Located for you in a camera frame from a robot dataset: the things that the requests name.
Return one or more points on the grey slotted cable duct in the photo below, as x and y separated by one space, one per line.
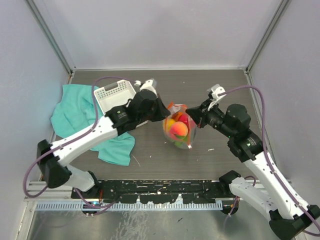
176 206

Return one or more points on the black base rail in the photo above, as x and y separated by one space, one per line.
160 191

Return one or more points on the red fake apple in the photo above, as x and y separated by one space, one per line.
184 118

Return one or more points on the white perforated plastic basket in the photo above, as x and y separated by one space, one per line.
114 94

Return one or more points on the fake peach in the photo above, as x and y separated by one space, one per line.
178 130

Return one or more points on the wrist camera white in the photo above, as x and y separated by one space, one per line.
216 94
149 85

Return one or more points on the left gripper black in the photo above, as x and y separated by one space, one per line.
163 112

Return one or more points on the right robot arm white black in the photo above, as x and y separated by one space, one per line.
287 213

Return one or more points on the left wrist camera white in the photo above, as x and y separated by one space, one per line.
149 85

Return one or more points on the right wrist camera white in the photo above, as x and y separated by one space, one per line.
216 94

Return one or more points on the green fake fruit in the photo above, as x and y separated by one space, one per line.
180 144

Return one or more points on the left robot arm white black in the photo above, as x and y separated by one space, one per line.
125 115

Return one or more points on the clear zip bag orange seal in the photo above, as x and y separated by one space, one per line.
176 110

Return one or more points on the teal cloth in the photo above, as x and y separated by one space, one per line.
76 111

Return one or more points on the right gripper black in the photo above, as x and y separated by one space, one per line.
200 114

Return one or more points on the yellow fake lemon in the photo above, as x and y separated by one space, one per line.
169 123

